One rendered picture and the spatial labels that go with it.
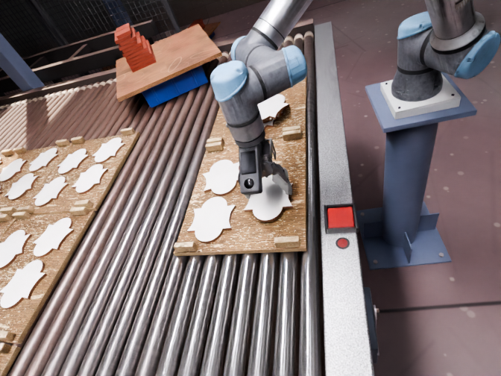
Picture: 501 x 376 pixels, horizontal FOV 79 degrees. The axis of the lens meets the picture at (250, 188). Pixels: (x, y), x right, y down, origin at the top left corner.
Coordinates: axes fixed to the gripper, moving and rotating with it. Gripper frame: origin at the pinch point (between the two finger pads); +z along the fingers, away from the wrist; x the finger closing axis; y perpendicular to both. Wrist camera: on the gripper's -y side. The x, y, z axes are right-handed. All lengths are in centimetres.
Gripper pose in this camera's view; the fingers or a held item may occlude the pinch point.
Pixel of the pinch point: (268, 197)
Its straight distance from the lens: 81.0
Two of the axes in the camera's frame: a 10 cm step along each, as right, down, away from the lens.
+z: 2.8, 6.7, 6.9
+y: 1.2, -7.4, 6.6
